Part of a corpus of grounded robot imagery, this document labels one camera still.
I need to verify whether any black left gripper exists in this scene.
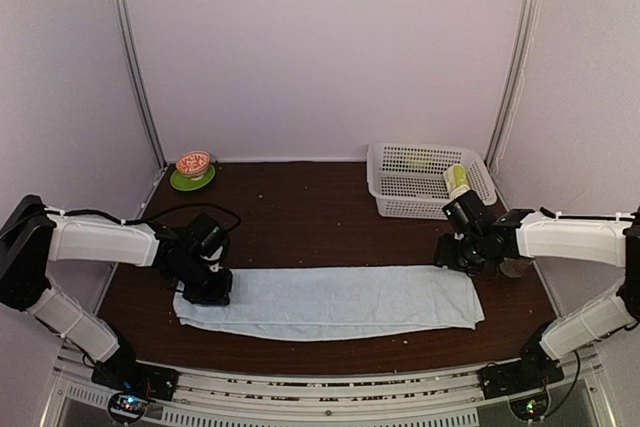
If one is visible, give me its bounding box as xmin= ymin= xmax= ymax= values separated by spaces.
xmin=170 ymin=256 xmax=233 ymax=305

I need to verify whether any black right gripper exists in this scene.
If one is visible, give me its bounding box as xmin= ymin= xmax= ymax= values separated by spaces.
xmin=434 ymin=233 xmax=486 ymax=275

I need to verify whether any green crocodile pattern towel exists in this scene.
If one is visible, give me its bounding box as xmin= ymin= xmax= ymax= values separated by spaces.
xmin=443 ymin=164 xmax=471 ymax=200

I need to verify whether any white perforated plastic basket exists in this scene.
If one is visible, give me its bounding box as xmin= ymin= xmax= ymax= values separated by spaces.
xmin=366 ymin=143 xmax=497 ymax=220

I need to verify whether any light blue towel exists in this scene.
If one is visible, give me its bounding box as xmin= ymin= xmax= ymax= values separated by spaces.
xmin=173 ymin=265 xmax=485 ymax=342

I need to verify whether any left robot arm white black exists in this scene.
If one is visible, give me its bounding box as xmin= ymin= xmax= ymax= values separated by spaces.
xmin=1 ymin=195 xmax=233 ymax=391

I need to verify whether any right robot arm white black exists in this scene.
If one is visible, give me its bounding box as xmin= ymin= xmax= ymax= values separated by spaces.
xmin=434 ymin=190 xmax=639 ymax=389

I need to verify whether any green plate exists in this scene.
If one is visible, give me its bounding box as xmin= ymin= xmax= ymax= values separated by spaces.
xmin=170 ymin=164 xmax=216 ymax=192

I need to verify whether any red patterned ceramic bowl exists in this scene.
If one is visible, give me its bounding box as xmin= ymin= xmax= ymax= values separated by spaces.
xmin=176 ymin=151 xmax=211 ymax=180

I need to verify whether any black braided left cable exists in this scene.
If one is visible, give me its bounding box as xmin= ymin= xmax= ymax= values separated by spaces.
xmin=44 ymin=204 xmax=242 ymax=248

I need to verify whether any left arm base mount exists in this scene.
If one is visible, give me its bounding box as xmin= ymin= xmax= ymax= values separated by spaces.
xmin=91 ymin=347 xmax=179 ymax=426

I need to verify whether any front aluminium rail panel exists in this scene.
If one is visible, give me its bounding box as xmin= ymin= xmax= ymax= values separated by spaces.
xmin=37 ymin=341 xmax=619 ymax=427

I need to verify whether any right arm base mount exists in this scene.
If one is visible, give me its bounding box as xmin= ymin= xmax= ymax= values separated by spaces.
xmin=478 ymin=347 xmax=582 ymax=426

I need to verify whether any right aluminium frame post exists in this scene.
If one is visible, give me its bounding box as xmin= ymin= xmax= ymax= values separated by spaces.
xmin=485 ymin=0 xmax=540 ymax=175

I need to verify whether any aluminium frame post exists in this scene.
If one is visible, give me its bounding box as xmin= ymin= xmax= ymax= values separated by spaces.
xmin=485 ymin=0 xmax=540 ymax=175
xmin=113 ymin=0 xmax=168 ymax=170

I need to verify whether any left aluminium frame post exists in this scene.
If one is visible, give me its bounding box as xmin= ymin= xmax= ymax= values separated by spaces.
xmin=113 ymin=0 xmax=168 ymax=170

